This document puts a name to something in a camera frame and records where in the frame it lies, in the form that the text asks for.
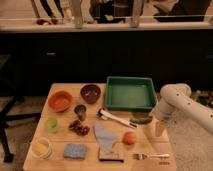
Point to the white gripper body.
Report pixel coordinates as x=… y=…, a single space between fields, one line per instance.
x=156 y=130

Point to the green pepper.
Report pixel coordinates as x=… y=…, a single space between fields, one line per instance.
x=142 y=120

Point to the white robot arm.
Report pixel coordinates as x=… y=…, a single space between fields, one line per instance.
x=178 y=97

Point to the dark maroon bowl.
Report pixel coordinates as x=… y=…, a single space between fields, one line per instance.
x=90 y=93

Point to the orange red bowl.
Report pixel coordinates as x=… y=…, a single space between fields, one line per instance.
x=60 y=101

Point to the white bowl yellow contents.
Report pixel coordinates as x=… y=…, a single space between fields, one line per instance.
x=41 y=148

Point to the orange tomato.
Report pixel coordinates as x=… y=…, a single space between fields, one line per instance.
x=129 y=138

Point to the metal fork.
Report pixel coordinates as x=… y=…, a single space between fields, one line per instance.
x=145 y=156

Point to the green plastic tray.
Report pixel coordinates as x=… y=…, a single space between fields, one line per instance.
x=130 y=94

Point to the brown wooden block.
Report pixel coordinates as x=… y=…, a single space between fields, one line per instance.
x=111 y=155

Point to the blue grey cloth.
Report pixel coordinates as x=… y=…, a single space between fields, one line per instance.
x=105 y=137

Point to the bunch of red grapes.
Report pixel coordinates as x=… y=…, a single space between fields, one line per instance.
x=78 y=128

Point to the small metal cup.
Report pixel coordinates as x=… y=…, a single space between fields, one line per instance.
x=80 y=111

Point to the wooden table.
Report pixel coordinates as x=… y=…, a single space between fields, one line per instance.
x=57 y=162

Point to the blue sponge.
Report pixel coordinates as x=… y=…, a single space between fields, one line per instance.
x=75 y=151

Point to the small green cup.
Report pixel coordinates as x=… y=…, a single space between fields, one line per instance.
x=51 y=125

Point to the black office chair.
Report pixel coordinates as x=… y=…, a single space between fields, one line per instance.
x=4 y=116

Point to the white black handled utensil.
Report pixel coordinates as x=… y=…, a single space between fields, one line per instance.
x=106 y=115

